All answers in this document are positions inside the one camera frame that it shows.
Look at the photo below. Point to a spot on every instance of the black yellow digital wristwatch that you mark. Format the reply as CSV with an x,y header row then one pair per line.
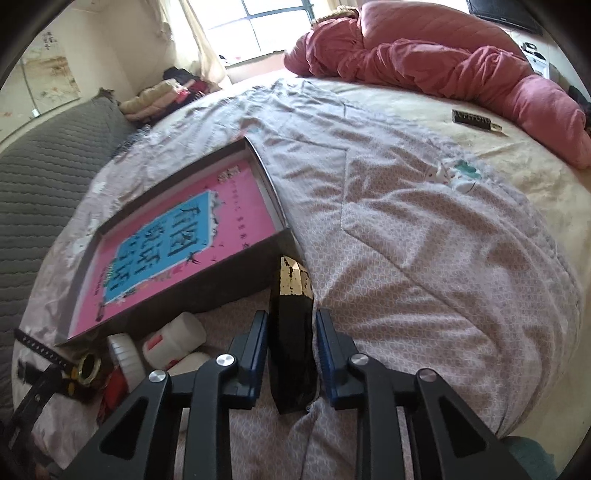
x,y
55,379

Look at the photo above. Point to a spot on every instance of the white earbuds case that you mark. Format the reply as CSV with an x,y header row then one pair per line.
x,y
190,363

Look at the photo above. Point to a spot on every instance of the pink patterned bed sheet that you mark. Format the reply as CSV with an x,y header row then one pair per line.
x,y
432,244

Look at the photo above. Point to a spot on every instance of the white ribbed plastic lid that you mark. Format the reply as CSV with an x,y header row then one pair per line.
x,y
126,357

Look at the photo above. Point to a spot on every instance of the cream window curtain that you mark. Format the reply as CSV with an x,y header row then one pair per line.
x,y
177,23

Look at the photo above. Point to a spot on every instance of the grey shallow cardboard tray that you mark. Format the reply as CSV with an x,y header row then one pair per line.
x,y
238,276

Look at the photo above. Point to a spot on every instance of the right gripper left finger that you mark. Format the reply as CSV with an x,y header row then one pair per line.
x,y
139,440

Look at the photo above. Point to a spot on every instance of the floral wall poster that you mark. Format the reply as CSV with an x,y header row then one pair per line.
x,y
47,74

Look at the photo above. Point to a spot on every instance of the pink quilted duvet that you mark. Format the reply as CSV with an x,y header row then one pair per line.
x,y
444,52

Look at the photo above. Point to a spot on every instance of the red black lighter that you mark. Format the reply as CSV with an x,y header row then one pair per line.
x,y
115,391

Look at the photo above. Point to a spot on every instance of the black gold rectangular box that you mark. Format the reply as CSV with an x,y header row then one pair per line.
x,y
292,370

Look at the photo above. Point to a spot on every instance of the grey quilted headboard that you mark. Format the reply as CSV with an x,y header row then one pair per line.
x,y
44,175

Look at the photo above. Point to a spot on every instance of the black flat screen television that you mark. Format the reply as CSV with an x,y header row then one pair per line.
x,y
510,13

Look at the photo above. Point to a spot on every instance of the stack of folded clothes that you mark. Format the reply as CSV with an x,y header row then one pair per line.
x,y
178,88

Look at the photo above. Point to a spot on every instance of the brass threaded pipe fitting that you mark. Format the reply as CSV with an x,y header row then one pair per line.
x,y
87,369

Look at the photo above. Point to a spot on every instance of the small white pill bottle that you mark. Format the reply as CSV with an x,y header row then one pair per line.
x,y
174,341

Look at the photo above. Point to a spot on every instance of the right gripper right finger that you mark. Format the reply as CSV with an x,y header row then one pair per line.
x,y
409,425

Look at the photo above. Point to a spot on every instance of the window with teal frame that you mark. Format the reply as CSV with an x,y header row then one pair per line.
x,y
240,30

